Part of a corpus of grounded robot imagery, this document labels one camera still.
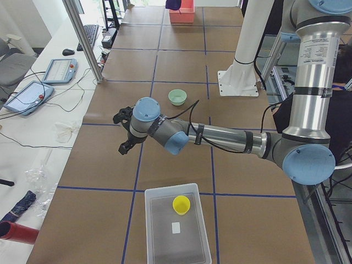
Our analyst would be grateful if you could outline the far teach pendant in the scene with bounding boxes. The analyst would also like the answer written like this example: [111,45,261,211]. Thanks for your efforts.
[42,58,78,85]

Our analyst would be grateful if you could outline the black computer mouse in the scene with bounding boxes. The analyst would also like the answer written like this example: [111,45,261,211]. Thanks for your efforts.
[62,48,75,56]

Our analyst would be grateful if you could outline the mint green bowl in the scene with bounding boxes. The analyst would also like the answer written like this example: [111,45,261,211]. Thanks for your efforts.
[168,89,187,106]

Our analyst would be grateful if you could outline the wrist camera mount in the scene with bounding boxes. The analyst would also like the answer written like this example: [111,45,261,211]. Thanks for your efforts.
[113,106,133,130]

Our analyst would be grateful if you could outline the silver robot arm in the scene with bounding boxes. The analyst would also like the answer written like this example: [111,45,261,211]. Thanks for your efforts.
[113,1,351,185]

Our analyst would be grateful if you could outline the black computer box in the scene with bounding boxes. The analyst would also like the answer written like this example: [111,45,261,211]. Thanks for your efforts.
[101,28,118,49]

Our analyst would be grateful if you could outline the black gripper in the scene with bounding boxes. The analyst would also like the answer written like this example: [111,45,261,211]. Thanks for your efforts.
[118,124,146,155]

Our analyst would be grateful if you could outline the near teach pendant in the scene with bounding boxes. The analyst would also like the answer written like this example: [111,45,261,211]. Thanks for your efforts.
[4,81,54,116]

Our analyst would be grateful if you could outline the pink plastic tray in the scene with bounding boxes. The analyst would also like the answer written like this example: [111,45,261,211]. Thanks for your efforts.
[168,0,195,23]

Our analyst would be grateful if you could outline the white camera pedestal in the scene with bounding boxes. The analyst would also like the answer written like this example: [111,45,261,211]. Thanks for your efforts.
[218,0,274,97]

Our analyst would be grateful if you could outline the white crumpled cloth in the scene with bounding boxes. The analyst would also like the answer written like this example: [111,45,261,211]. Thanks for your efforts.
[54,122,80,143]

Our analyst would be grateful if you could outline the seated person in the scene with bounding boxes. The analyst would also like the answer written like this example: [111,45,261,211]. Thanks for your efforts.
[272,43,352,163]

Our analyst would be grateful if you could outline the purple cloth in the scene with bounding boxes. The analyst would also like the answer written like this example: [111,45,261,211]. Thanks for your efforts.
[165,0,182,11]

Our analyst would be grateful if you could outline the black keyboard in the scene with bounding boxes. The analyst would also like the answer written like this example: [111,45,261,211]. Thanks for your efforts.
[83,24,100,48]

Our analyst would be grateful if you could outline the clear plastic storage box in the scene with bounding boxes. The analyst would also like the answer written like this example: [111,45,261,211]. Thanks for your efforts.
[145,183,212,263]

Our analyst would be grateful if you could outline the clear plastic bag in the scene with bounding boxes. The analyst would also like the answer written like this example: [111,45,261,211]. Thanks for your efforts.
[25,165,58,219]

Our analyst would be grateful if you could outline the red cylinder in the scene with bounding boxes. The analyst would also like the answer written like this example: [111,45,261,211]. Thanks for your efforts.
[1,221,39,245]

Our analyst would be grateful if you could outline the teach pendant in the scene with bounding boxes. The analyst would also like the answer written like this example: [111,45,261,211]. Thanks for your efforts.
[4,81,54,116]
[42,58,78,85]

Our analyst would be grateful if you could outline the aluminium frame post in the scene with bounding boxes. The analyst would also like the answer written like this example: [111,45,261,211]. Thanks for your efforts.
[62,0,103,84]

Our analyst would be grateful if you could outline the black tripod leg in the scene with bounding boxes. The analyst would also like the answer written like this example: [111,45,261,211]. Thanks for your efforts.
[0,179,15,186]

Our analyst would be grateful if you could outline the yellow plastic cup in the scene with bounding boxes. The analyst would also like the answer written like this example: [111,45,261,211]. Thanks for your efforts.
[172,195,191,216]

